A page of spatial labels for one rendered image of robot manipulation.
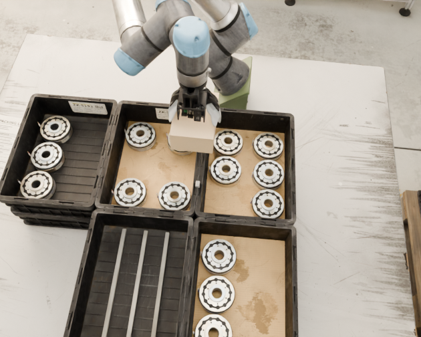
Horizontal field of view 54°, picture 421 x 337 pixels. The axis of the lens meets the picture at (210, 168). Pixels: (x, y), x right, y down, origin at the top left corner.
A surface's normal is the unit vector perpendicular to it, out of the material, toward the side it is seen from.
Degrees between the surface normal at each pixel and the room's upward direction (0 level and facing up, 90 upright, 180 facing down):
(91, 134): 0
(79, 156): 0
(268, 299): 0
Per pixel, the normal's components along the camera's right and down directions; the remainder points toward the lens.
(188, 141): -0.11, 0.87
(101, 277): 0.02, -0.47
